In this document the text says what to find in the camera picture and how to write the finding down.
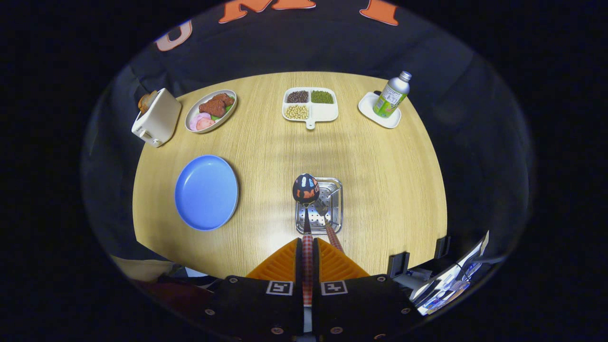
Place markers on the black bracket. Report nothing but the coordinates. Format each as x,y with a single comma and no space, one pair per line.
442,247
398,264

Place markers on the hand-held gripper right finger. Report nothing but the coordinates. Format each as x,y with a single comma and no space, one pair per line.
361,304

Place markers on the oval white plate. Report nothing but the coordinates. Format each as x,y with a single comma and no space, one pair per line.
227,118

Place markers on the brown meat pieces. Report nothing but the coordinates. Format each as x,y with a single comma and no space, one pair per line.
213,107

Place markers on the perforated metal tray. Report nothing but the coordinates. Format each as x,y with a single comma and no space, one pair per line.
332,190

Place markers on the dark red cloth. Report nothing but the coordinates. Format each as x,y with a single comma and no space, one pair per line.
180,292

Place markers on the white square coaster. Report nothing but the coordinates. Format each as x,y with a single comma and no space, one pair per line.
368,107

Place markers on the pink ham slices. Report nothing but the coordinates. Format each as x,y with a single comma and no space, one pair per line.
200,122

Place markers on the green beans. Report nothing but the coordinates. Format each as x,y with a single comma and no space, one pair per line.
322,97

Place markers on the cream toaster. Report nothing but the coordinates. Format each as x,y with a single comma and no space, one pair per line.
159,118

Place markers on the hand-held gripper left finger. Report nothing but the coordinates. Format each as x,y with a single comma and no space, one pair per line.
256,304

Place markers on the yellow soybeans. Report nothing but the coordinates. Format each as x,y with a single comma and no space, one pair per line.
297,111

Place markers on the dark brown beans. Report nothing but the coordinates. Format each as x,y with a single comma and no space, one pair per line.
298,97

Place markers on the blue round plate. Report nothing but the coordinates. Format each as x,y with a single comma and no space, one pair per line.
206,192

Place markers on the white divided dish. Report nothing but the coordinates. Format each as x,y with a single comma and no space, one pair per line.
324,111

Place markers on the silver bottle green label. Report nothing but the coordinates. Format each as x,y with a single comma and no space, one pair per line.
390,97

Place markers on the toasted bread slice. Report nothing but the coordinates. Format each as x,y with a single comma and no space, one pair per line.
147,100

